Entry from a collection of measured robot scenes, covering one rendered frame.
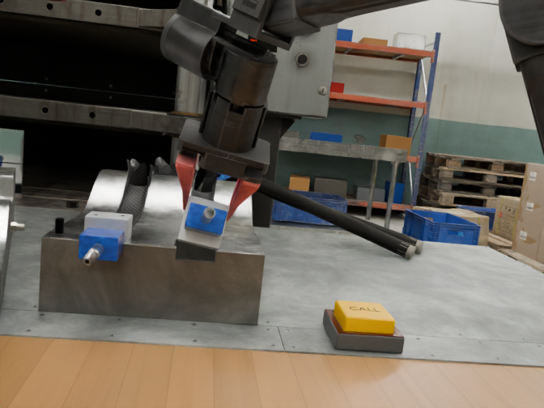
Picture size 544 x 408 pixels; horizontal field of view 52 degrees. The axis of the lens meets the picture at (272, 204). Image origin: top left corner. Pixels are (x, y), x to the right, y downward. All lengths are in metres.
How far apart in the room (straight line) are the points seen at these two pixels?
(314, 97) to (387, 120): 6.03
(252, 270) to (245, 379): 0.16
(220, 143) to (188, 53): 0.10
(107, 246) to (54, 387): 0.17
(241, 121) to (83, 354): 0.29
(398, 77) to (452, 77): 0.71
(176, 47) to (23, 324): 0.35
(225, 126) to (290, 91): 0.94
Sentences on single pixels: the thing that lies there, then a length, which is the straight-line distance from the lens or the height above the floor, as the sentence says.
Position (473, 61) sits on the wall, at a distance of 7.91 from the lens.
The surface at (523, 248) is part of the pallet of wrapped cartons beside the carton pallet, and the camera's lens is 5.22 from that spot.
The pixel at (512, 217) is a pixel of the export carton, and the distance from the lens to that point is 5.91.
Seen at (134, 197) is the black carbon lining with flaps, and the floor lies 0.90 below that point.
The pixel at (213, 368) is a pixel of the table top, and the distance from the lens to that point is 0.58.
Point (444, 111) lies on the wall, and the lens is 7.76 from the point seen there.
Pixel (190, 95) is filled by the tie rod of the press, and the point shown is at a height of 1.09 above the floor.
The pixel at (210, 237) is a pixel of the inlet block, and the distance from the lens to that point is 0.66.
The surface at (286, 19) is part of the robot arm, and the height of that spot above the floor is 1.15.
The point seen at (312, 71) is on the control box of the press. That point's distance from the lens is 1.54.
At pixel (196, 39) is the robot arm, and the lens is 0.61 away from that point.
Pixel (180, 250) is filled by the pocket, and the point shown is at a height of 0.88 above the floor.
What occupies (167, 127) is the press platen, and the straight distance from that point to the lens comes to 1.39.
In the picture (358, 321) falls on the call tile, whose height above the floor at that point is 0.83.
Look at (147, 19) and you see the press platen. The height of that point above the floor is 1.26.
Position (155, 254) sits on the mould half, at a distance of 0.67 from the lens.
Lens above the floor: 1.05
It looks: 9 degrees down
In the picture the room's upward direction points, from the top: 6 degrees clockwise
